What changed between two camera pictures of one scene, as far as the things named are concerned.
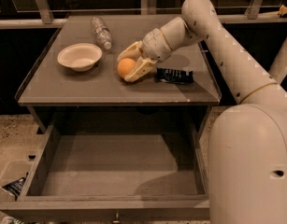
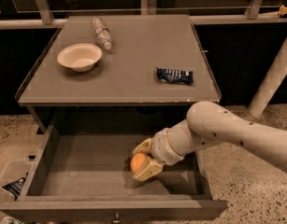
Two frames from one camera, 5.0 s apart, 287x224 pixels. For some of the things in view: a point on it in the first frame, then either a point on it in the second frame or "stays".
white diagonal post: (283, 62) stays
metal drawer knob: (116, 218) stays
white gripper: (154, 45) → (160, 147)
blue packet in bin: (14, 188) stays
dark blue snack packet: (174, 76) stays
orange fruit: (124, 66) → (137, 161)
